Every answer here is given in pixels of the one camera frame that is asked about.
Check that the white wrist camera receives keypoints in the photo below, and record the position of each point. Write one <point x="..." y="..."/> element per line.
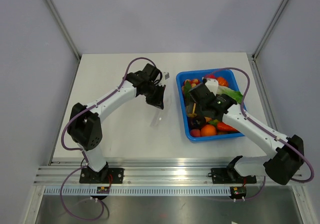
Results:
<point x="165" y="75"/>
<point x="212" y="85"/>

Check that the red carrot toy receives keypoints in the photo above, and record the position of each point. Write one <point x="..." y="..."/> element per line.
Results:
<point x="221" y="126"/>

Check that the small pink peach toy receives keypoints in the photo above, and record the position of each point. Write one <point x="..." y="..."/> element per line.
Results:
<point x="196" y="133"/>

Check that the clear zip top bag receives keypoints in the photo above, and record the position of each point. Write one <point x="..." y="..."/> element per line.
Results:
<point x="161" y="115"/>

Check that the orange fruit toy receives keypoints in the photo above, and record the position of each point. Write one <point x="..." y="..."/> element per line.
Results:
<point x="208" y="131"/>

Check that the white slotted cable duct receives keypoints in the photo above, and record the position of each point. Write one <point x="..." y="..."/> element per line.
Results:
<point x="212" y="191"/>

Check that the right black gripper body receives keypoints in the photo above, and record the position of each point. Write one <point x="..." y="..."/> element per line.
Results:
<point x="202" y="108"/>

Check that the lychee cluster toy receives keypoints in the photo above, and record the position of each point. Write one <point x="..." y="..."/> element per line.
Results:
<point x="191" y="82"/>

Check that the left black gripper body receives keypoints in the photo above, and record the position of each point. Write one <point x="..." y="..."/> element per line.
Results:
<point x="148" y="84"/>

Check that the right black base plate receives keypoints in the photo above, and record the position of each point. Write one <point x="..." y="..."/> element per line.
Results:
<point x="225" y="175"/>

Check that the blue plastic bin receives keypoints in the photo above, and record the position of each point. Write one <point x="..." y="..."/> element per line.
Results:
<point x="199" y="74"/>

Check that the aluminium mounting rail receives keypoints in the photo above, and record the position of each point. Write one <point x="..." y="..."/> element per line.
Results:
<point x="138" y="172"/>

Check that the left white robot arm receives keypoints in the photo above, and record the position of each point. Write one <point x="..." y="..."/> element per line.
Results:
<point x="85" y="123"/>

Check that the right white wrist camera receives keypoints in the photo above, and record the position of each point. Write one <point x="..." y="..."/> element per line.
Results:
<point x="212" y="85"/>

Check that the black eggplant toy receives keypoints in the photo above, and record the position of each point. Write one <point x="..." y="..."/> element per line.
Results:
<point x="198" y="122"/>

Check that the red strawberry toy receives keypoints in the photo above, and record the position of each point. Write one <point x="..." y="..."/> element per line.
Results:
<point x="210" y="76"/>

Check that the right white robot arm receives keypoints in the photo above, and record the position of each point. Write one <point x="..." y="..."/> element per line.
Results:
<point x="283" y="154"/>

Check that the green cabbage toy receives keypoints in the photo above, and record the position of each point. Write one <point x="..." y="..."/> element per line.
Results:
<point x="236" y="95"/>

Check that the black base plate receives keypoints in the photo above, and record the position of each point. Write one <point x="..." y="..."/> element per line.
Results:
<point x="225" y="175"/>
<point x="105" y="176"/>

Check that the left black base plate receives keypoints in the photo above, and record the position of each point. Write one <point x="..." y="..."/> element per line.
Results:
<point x="105" y="176"/>

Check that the green leaf toy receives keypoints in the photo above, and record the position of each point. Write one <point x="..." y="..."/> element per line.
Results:
<point x="186" y="88"/>

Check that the orange persimmon toy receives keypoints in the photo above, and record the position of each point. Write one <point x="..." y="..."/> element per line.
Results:
<point x="222" y="81"/>

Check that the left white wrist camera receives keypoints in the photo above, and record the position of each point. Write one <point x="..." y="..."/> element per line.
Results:
<point x="165" y="75"/>

